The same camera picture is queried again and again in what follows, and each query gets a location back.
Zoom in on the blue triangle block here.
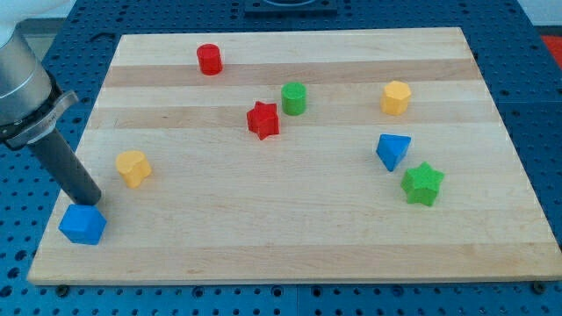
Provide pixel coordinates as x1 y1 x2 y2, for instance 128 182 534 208
376 133 411 172

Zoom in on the wooden board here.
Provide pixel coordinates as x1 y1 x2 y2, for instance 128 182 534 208
28 27 561 285

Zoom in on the yellow heart block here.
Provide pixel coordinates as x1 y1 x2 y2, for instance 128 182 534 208
115 150 152 189

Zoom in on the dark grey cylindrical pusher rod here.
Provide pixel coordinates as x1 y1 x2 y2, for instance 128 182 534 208
28 129 102 205

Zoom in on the blue cube block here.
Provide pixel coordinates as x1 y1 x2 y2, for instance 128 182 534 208
58 205 107 245

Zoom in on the red cylinder block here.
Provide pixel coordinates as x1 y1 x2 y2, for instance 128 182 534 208
197 43 223 75

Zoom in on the yellow hexagon block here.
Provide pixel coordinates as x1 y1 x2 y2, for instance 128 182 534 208
380 81 412 116

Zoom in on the dark mounting plate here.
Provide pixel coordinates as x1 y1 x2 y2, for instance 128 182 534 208
243 0 338 16

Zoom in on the green star block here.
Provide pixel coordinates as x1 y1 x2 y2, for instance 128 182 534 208
400 162 444 206

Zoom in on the red star block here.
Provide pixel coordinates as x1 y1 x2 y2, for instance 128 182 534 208
247 101 280 140

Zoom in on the green cylinder block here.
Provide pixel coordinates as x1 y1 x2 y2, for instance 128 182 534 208
281 82 306 116

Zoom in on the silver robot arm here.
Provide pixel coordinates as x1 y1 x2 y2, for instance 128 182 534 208
1 0 101 205

